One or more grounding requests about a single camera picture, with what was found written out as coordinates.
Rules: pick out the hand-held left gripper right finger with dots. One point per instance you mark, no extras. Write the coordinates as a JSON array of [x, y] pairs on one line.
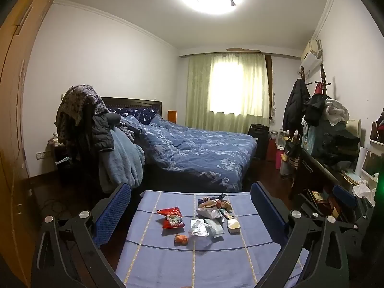
[[267, 213]]

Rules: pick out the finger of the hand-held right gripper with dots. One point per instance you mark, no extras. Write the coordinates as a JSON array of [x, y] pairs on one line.
[[344, 195]]

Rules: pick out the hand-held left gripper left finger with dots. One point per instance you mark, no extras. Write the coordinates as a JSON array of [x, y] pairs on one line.
[[112, 213]]

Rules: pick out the white paper cup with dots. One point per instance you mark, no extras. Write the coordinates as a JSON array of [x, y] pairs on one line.
[[234, 225]]

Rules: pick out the green yellow packet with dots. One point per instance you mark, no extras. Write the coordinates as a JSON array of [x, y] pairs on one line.
[[227, 214]]

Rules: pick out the white plastic bag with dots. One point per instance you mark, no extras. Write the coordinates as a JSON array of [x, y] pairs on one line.
[[210, 213]]

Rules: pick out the red snack packet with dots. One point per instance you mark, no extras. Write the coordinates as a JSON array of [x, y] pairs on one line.
[[171, 218]]

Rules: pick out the small stack of books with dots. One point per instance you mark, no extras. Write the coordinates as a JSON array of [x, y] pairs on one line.
[[318, 198]]

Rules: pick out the dark wooden dresser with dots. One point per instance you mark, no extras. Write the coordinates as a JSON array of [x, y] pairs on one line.
[[318, 177]]

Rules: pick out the tan snack wrapper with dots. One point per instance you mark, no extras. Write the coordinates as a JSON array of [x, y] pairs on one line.
[[228, 206]]

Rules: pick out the dark foil wrapper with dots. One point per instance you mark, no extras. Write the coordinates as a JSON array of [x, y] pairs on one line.
[[222, 197]]

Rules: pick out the pile of dark clothes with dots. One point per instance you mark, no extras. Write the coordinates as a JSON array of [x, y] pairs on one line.
[[342, 144]]

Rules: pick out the light blue fleece blanket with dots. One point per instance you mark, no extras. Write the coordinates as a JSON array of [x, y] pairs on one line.
[[123, 162]]

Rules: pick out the teal packet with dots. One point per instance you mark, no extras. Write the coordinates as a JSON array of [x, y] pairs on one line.
[[216, 229]]

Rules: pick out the striped tote bag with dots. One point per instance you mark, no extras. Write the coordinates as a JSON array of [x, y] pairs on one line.
[[291, 162]]

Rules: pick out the red box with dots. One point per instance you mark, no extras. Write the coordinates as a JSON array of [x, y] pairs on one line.
[[273, 151]]

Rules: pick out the teal printed bag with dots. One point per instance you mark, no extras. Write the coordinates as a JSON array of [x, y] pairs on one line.
[[312, 138]]

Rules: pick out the silver foil wrapper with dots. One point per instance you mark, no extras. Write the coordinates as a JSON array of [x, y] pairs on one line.
[[198, 229]]

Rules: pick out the black suitcase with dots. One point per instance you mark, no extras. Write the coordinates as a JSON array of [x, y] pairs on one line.
[[258, 141]]

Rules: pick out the orange wrapper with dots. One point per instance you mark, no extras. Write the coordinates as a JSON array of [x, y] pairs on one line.
[[181, 239]]

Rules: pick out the white clear container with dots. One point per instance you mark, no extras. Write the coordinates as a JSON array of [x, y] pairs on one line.
[[282, 139]]

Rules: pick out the dark nightstand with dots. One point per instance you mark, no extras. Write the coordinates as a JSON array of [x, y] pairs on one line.
[[61, 156]]

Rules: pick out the dark puffer jacket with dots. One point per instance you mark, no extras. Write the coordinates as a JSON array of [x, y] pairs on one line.
[[103, 135]]

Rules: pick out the white crumpled cloth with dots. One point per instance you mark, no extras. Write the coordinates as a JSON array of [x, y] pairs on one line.
[[337, 111]]

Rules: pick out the black bag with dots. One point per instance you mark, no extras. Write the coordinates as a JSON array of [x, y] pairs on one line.
[[313, 111]]

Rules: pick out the blue patterned duvet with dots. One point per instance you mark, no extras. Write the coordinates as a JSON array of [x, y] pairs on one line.
[[195, 147]]

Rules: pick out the starry blue pillow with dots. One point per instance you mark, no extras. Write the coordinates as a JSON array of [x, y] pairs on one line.
[[135, 114]]

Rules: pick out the black hanging coat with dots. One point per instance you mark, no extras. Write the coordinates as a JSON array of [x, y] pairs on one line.
[[295, 105]]

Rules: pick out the dark wooden bed headboard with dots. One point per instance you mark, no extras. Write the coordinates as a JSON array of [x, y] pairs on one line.
[[132, 102]]

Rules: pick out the orange wooden box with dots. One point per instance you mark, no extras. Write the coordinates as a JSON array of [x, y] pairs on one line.
[[172, 117]]

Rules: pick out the grey patterned blanket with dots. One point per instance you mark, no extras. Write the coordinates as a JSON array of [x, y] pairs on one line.
[[78, 102]]

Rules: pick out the wooden coat rack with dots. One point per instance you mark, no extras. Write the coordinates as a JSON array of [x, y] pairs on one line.
[[323, 75]]

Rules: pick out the pale green curtain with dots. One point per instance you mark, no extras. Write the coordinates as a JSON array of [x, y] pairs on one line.
[[198, 96]]

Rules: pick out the white air conditioner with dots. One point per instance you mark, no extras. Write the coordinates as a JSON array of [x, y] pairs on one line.
[[312, 63]]

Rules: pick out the orange wooden wardrobe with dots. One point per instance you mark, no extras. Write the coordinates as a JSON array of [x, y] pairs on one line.
[[15, 96]]

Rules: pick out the white wall socket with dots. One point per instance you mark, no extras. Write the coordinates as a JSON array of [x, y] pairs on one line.
[[40, 155]]

